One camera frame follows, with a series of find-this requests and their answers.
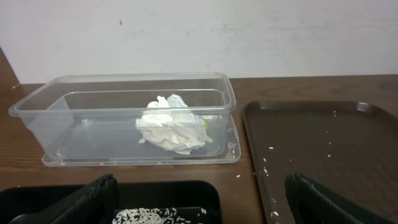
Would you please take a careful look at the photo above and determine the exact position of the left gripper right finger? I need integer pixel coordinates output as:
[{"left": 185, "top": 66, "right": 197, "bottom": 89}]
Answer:
[{"left": 284, "top": 173, "right": 390, "bottom": 224}]

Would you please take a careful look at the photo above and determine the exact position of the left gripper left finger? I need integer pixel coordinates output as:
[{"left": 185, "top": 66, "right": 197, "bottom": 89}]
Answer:
[{"left": 10, "top": 174, "right": 118, "bottom": 224}]

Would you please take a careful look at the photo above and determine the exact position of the pile of white rice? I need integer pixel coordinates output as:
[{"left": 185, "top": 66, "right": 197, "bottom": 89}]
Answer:
[{"left": 111, "top": 207, "right": 210, "bottom": 224}]

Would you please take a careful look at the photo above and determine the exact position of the brown serving tray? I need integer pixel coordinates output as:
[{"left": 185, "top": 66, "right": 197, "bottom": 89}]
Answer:
[{"left": 243, "top": 101, "right": 397, "bottom": 223}]

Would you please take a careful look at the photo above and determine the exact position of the white paper napkin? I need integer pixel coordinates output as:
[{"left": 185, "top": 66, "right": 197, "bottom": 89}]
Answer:
[{"left": 136, "top": 94, "right": 213, "bottom": 155}]

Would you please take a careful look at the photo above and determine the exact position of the white green wrapper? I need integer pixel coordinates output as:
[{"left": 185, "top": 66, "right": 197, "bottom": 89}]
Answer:
[{"left": 203, "top": 119, "right": 209, "bottom": 136}]

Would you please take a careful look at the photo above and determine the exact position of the black plastic tray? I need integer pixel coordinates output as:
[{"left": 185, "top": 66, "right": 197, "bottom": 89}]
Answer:
[{"left": 1, "top": 180, "right": 223, "bottom": 223}]

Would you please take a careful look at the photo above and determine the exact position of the clear plastic bin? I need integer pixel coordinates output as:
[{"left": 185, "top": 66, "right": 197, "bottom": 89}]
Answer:
[{"left": 9, "top": 73, "right": 236, "bottom": 166}]

